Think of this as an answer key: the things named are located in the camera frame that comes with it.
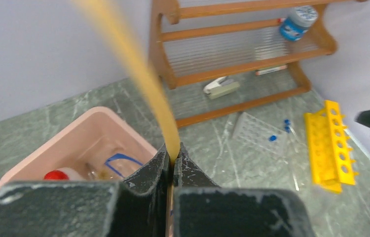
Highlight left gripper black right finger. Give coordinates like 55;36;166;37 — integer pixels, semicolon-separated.
173;144;316;237

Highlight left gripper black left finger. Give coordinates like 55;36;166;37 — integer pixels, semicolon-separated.
0;146;169;237

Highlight blue safety glasses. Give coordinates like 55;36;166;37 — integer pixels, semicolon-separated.
103;153;143;180

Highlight amber rubber tubing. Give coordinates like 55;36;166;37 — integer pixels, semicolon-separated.
73;0;181;237

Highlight yellow test tube rack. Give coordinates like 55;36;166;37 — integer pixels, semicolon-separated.
304;100;359;194

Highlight pink plastic bin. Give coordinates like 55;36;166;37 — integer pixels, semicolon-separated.
0;107;157;188

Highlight red cap wash bottle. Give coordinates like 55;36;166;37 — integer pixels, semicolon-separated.
43;167;85;181

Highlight clear test tube rack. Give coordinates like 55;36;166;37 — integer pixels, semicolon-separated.
232;112;288;156

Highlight blue capped test tubes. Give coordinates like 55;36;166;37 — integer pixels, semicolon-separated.
284;119;300;192

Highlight white stapler on shelf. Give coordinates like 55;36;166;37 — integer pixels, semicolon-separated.
203;76;240;100

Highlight blue white jar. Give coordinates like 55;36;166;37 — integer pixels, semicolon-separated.
279;5;319;41

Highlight wooden shelf rack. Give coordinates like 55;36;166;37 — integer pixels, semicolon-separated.
148;0;369;129

